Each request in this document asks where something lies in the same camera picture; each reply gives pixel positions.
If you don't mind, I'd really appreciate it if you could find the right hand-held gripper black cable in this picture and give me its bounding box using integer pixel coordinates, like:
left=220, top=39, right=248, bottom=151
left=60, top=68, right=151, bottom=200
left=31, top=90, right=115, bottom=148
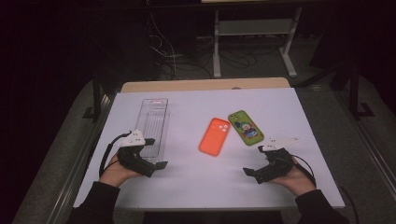
left=292, top=154, right=317, bottom=188

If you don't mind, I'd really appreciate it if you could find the person's left hand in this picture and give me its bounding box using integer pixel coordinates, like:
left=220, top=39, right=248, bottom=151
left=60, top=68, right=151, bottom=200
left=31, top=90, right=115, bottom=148
left=98, top=153, right=143, bottom=189

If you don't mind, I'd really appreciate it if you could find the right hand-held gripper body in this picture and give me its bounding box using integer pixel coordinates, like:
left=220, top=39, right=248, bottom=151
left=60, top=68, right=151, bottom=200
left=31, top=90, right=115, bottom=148
left=252, top=135, right=301, bottom=185

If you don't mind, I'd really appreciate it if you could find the tangle of floor cables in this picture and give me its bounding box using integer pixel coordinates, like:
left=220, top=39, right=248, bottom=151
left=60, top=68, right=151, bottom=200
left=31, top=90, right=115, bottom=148
left=146, top=12, right=281, bottom=80

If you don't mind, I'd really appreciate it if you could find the black metal stand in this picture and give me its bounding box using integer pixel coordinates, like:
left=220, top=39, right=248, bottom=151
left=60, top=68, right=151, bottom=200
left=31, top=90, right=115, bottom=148
left=82, top=71, right=105, bottom=124
left=330, top=59, right=376, bottom=120

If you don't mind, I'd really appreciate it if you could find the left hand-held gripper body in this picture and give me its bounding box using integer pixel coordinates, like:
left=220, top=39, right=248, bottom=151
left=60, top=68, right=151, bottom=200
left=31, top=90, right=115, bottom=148
left=116, top=129, right=157, bottom=179

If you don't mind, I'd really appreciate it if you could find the left hand-held gripper black cable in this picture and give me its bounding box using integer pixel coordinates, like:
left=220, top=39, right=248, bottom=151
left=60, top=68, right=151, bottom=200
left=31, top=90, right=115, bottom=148
left=98, top=132, right=133, bottom=178

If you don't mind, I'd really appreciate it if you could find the person's right hand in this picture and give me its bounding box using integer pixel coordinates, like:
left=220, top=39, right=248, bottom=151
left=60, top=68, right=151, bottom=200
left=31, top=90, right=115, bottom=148
left=269, top=157, right=317, bottom=198

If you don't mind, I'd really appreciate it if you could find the white metal desk frame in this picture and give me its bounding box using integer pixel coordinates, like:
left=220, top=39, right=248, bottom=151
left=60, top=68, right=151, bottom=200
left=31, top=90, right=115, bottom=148
left=200, top=0, right=312, bottom=78

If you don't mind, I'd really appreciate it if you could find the thin black cable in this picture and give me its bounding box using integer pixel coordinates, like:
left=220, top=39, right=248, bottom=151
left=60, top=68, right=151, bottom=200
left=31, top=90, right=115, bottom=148
left=338, top=185, right=360, bottom=224

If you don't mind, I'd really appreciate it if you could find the clear plastic rack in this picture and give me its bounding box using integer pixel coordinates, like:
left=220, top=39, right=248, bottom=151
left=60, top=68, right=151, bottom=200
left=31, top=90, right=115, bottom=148
left=134, top=98, right=171, bottom=164

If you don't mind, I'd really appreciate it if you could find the orange phone case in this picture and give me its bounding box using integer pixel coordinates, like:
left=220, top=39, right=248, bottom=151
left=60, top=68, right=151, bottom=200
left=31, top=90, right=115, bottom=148
left=198, top=117, right=232, bottom=157

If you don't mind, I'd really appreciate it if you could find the wooden table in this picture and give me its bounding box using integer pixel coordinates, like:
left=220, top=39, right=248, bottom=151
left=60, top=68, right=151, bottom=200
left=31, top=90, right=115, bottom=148
left=120, top=77, right=291, bottom=93

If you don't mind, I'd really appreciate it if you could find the green cartoon phone case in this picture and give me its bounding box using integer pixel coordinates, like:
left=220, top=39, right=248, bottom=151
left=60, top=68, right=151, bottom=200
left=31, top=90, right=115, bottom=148
left=227, top=109, right=265, bottom=147

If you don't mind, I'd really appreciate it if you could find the hand-held gripper black cable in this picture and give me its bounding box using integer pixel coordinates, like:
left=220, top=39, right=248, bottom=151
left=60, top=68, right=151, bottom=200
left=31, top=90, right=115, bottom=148
left=98, top=132, right=133, bottom=178
left=292, top=154, right=317, bottom=188

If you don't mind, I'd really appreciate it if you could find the white table mat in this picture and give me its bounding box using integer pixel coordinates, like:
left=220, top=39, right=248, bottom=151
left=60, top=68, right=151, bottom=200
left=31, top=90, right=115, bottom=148
left=73, top=87, right=346, bottom=210

